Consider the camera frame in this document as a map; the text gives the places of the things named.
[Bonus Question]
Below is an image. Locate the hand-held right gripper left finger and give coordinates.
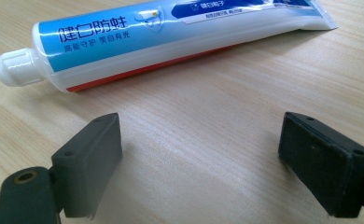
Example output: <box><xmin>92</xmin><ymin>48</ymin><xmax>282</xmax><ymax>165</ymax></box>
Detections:
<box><xmin>50</xmin><ymin>112</ymin><xmax>124</xmax><ymax>220</ymax></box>

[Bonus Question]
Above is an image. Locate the blue and white toothpaste tube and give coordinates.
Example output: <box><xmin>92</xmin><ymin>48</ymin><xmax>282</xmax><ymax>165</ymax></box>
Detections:
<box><xmin>0</xmin><ymin>0</ymin><xmax>339</xmax><ymax>93</ymax></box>

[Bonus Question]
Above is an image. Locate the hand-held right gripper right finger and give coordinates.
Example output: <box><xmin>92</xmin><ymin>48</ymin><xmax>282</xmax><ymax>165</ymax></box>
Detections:
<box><xmin>277</xmin><ymin>111</ymin><xmax>364</xmax><ymax>218</ymax></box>

